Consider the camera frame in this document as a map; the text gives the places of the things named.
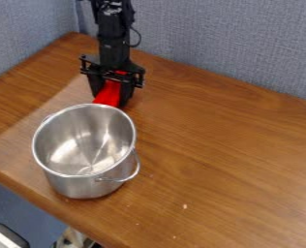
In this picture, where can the red rectangular block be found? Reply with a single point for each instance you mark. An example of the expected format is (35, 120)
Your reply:
(108, 95)

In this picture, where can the metal pot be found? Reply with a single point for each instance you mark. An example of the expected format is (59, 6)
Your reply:
(83, 147)

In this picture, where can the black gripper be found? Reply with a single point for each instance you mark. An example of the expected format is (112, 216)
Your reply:
(128, 74)

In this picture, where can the white object below table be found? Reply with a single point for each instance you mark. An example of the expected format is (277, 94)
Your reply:
(73, 239)

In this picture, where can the grey device below table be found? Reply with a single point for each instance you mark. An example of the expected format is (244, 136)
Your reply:
(11, 239)

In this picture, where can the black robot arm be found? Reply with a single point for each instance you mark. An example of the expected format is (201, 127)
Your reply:
(113, 16)

